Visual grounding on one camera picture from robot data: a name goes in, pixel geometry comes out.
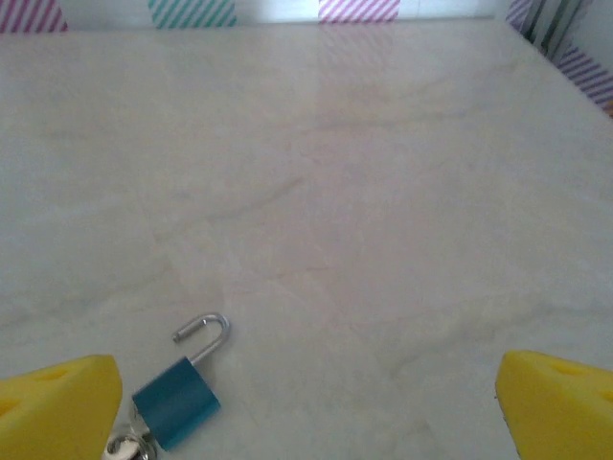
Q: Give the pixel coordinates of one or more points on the blue padlock with silver shackle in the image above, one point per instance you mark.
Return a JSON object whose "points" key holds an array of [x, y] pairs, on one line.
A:
{"points": [[174, 402]]}

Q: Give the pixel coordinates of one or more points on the silver key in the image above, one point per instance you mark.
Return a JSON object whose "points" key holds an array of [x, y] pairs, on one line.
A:
{"points": [[127, 445]]}

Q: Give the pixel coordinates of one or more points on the aluminium right frame post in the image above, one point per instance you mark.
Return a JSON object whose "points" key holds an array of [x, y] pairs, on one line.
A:
{"points": [[551, 24]]}

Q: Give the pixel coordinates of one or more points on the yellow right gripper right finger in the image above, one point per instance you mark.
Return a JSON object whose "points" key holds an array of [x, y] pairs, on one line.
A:
{"points": [[560, 412]]}

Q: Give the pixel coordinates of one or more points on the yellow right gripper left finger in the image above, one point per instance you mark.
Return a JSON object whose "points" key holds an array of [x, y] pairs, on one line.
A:
{"points": [[52, 412]]}

